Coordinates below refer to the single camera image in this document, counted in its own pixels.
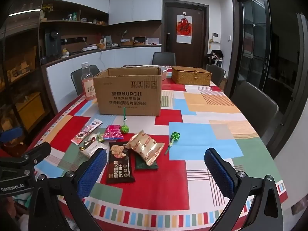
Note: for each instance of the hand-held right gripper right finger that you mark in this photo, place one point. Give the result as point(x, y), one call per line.
point(219, 173)

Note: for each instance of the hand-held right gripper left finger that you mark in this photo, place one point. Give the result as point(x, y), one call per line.
point(92, 170)

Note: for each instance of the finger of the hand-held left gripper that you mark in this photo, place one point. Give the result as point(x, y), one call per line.
point(37, 152)
point(10, 136)

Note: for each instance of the small green candy packet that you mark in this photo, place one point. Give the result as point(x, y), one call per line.
point(100, 137)

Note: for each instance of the long pink snack packet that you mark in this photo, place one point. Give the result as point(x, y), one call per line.
point(86, 132)

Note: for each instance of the brown cardboard box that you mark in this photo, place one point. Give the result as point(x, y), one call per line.
point(127, 96)

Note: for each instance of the white snack packet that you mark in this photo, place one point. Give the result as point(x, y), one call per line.
point(92, 149)

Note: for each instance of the dark brown cracker packet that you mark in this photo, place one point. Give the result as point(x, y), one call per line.
point(119, 168)

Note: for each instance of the gold wrapped candy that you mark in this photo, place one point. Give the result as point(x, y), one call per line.
point(85, 145)

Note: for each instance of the white wrapped candy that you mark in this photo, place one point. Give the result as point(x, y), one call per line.
point(92, 138)

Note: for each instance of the small pink snack packet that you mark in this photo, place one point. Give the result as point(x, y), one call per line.
point(113, 132)

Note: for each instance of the dark green snack packet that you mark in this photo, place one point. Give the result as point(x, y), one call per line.
point(140, 165)

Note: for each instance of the green wrapped lollipop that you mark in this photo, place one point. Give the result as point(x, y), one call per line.
point(125, 129)
point(175, 136)

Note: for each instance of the golden snack packet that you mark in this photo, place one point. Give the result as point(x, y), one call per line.
point(144, 149)

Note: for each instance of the wooden glass display cabinet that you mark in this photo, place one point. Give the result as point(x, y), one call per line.
point(19, 77)

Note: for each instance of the dark grey dining chair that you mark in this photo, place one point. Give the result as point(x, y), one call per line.
point(217, 75)
point(77, 79)
point(255, 110)
point(163, 59)

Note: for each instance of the pink drink bottle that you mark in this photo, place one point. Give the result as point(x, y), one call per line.
point(87, 86)

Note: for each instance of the woven wicker box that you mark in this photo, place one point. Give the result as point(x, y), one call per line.
point(190, 77)

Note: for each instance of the black coffee machine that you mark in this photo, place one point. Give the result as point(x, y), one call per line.
point(53, 42)

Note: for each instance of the metal bowl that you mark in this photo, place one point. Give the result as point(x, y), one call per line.
point(164, 73)

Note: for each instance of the white lower counter cabinet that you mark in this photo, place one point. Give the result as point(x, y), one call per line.
point(115, 57)

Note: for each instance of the dark brown door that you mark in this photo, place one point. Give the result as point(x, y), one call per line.
point(173, 53)

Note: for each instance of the dark framed glass door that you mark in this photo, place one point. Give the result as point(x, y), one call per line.
point(256, 41)

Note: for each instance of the red and white door poster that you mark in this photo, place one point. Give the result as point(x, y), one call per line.
point(184, 28)

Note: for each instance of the wooden wall shelf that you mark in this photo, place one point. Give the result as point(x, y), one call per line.
point(72, 24)

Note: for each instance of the white wall intercom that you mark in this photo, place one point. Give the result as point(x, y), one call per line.
point(215, 37)

